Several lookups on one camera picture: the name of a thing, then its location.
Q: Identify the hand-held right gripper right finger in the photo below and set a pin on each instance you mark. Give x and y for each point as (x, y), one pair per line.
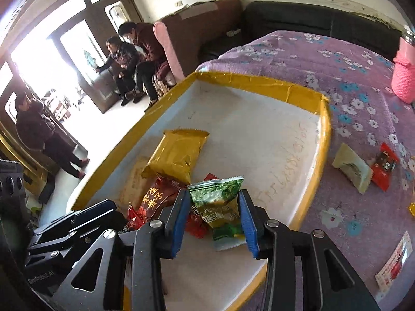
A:
(249, 230)

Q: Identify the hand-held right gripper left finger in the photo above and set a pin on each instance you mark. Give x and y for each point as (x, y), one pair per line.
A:
(180, 223)

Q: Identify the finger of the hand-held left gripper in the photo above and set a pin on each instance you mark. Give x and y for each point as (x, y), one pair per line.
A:
(94, 208)
(97, 222)

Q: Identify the dark red snack packet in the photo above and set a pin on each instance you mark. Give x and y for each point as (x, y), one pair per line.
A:
(159, 197)

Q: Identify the gold snack packet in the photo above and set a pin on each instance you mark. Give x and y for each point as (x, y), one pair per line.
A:
(176, 155)

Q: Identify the yellow-edged white tray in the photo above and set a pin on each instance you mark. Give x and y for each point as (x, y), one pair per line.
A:
(259, 136)

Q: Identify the pale green snack packet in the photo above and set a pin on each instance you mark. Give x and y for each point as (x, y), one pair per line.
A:
(351, 168)

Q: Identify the red white snack packet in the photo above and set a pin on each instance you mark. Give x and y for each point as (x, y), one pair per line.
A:
(394, 262)

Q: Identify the white bag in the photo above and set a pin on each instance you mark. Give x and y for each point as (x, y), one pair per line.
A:
(160, 86)

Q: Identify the red black small packet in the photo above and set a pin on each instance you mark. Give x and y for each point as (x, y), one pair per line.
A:
(384, 168)

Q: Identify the small yellow object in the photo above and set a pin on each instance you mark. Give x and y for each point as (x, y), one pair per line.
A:
(411, 209)

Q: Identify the brown sofa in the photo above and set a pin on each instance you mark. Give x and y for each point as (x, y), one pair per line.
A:
(201, 32)

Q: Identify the pink bottle with knitted sleeve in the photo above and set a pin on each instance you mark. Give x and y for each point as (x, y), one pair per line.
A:
(405, 77)

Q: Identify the black sofa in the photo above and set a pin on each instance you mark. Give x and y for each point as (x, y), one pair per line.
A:
(291, 16)

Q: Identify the white wall socket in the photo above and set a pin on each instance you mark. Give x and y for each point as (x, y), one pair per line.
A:
(178, 4)

